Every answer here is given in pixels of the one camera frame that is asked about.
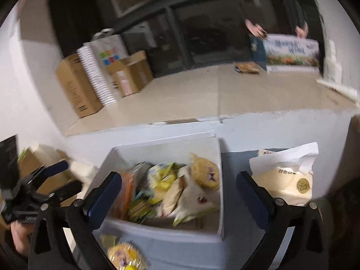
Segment landscape printed gift box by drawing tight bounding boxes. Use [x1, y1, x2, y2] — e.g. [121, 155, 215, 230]
[249, 34, 320, 73]

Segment brown packet on ledge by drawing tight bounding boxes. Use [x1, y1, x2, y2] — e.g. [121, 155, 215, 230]
[234, 62, 260, 74]

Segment white snack bag in box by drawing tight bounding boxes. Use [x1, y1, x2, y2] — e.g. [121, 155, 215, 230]
[160, 166, 219, 227]

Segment small yellow Kuromi snack bag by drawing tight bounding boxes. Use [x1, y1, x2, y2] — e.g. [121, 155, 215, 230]
[107, 243, 149, 270]

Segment orange white snack packet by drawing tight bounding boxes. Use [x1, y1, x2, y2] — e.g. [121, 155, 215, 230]
[109, 172, 134, 220]

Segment white plastic bottle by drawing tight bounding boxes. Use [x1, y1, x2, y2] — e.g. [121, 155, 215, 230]
[323, 39, 342, 83]

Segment small open cardboard box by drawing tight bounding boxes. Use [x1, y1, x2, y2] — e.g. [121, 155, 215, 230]
[106, 51, 153, 97]

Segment beige tissue pack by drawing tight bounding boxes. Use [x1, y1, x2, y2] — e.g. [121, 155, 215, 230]
[249, 142, 319, 206]

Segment person's left hand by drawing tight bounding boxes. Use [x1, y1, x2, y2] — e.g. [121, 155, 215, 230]
[10, 221, 34, 257]

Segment white dotted paper bag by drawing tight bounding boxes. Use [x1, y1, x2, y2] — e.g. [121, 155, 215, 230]
[77, 35, 128, 107]

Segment tall brown cardboard box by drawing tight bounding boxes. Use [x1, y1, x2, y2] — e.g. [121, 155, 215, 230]
[56, 54, 103, 118]

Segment blue table cloth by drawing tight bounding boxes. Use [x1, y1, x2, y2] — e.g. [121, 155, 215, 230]
[221, 151, 264, 269]

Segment yellow green snack bag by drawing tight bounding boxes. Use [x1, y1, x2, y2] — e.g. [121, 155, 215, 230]
[147, 163, 177, 205]

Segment large yellow Kuromi snack bag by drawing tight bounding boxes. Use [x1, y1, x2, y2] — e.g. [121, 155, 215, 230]
[190, 154, 220, 190]

